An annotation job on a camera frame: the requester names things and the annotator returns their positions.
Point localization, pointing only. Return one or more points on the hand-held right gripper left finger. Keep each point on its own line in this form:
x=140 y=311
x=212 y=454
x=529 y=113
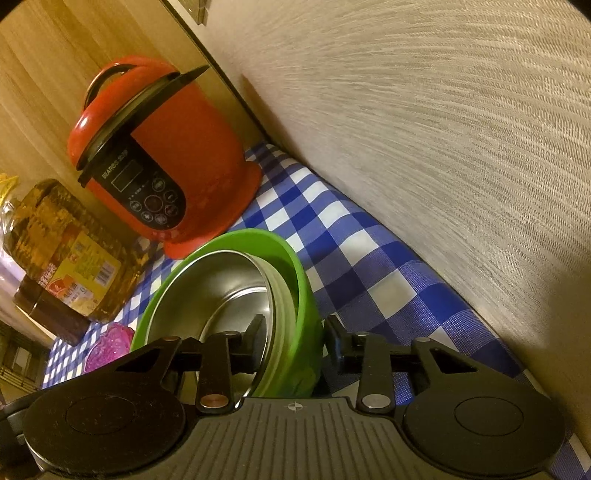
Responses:
x=256 y=341

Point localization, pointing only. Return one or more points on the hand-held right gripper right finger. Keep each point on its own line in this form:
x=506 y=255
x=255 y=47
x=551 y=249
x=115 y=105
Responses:
x=336 y=350

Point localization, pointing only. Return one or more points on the green plastic bowl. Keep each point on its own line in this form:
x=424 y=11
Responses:
x=307 y=332

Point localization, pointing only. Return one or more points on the steel-lined green bowl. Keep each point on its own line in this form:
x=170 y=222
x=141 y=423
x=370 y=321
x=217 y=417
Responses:
x=221 y=286

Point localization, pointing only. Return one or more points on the pink patterned glass plate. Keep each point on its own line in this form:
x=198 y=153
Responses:
x=108 y=346

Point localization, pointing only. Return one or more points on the blue white checkered tablecloth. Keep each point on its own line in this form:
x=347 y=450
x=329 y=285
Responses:
x=369 y=295

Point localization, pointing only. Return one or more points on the red electric pressure cooker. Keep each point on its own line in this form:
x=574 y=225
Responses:
x=194 y=152

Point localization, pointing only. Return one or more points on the brown metal canister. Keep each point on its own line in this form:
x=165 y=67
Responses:
x=51 y=314

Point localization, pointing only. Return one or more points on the cooking oil bottle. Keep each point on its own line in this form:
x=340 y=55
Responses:
x=60 y=230

